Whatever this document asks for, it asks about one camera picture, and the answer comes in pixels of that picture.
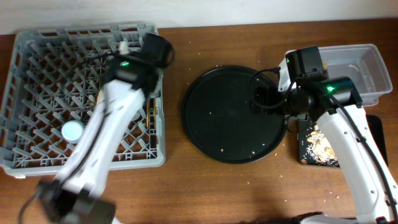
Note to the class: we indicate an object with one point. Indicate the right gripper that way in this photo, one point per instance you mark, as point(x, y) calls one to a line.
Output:
point(272, 92)

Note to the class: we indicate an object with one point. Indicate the food scraps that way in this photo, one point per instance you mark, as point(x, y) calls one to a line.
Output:
point(314, 148)

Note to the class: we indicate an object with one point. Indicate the wooden chopstick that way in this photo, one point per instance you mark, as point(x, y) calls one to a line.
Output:
point(155, 111)
point(147, 114)

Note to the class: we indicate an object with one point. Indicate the blue plastic cup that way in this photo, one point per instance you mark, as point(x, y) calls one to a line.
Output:
point(72, 131)

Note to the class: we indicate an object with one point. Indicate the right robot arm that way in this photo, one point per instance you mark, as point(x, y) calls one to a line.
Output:
point(336, 106)

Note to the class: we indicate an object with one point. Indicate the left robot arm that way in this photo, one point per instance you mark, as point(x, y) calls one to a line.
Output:
point(74, 195)

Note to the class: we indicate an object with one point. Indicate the clear plastic waste bin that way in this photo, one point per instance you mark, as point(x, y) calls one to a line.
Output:
point(362, 64)

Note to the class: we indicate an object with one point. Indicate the grey plastic dishwasher rack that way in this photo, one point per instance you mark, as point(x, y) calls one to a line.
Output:
point(54, 77)

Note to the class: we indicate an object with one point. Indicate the round black serving tray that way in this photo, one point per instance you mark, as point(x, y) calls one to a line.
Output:
point(216, 116)

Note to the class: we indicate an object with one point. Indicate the black rectangular tray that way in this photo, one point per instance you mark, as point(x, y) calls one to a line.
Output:
point(376, 129)

